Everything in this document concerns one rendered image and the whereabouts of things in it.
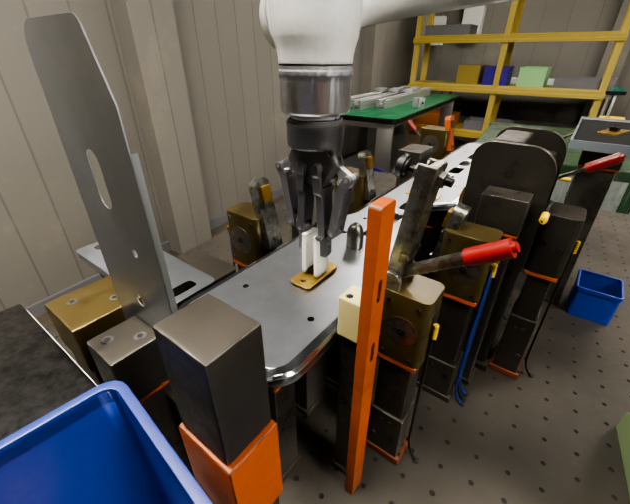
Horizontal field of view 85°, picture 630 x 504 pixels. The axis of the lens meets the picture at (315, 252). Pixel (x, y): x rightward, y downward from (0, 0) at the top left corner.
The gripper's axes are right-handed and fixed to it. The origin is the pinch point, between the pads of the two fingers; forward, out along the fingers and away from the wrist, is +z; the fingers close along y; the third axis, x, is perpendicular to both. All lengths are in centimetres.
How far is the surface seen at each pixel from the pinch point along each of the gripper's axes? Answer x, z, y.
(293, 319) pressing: 10.4, 4.6, -4.1
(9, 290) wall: 16, 83, 193
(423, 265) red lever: 0.8, -4.5, -17.4
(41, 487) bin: 38.9, -7.3, -11.1
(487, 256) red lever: 1.1, -8.3, -24.1
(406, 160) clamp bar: 0.7, -16.8, -13.4
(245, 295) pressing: 10.6, 4.6, 5.3
